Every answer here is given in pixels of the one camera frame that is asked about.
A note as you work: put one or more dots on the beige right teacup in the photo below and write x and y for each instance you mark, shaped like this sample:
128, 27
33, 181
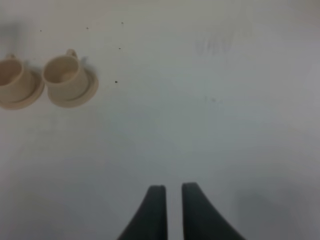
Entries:
65, 77

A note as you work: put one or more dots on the beige right cup saucer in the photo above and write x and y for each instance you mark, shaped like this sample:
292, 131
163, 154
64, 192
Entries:
93, 84

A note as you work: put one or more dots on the beige teacup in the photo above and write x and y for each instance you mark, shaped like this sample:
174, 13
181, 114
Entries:
65, 77
16, 81

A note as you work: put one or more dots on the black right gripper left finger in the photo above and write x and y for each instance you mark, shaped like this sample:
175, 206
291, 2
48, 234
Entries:
150, 220

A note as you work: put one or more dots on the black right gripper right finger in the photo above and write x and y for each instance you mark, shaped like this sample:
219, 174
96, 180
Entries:
201, 221

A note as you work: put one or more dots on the beige left teacup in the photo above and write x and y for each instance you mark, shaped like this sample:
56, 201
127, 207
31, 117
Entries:
16, 81

